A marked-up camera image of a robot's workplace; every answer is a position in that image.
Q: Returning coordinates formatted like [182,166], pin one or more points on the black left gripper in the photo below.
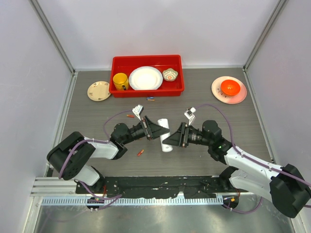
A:
[153,130]

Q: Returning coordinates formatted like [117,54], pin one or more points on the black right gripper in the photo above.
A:
[180,138]

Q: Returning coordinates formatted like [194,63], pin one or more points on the white remote control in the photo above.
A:
[165,147]

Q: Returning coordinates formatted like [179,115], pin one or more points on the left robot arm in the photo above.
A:
[69,158]

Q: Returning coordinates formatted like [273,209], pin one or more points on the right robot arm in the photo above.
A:
[283,186]

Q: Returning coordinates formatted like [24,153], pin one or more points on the white plate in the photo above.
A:
[145,78]

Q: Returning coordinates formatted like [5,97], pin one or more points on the red plastic bin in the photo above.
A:
[126,64]

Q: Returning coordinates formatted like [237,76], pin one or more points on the small flower bowl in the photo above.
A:
[170,75]

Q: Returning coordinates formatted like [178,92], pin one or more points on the yellow mug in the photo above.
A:
[121,82]

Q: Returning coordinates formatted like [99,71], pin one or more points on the pink plate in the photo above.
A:
[218,94]

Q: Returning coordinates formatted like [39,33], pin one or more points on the beige floral plate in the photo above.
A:
[98,91]

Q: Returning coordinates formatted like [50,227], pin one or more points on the orange bowl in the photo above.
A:
[230,87]

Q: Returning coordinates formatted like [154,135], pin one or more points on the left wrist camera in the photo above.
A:
[137,110]

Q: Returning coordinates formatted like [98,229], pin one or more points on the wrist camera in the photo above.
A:
[189,114]
[137,110]

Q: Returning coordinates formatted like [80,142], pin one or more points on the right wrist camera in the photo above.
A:
[189,114]

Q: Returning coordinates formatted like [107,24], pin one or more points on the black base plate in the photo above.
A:
[164,187]

